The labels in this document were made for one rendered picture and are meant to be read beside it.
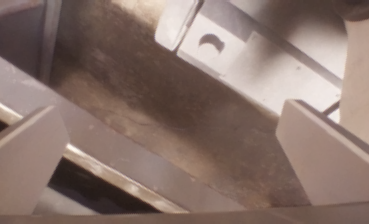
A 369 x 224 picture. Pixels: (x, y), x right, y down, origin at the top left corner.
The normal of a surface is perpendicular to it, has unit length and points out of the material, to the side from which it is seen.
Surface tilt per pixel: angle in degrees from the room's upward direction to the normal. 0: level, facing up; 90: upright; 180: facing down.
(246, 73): 0
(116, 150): 90
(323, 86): 0
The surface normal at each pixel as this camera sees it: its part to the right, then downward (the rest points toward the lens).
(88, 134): 0.53, -0.55
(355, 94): -0.86, -0.49
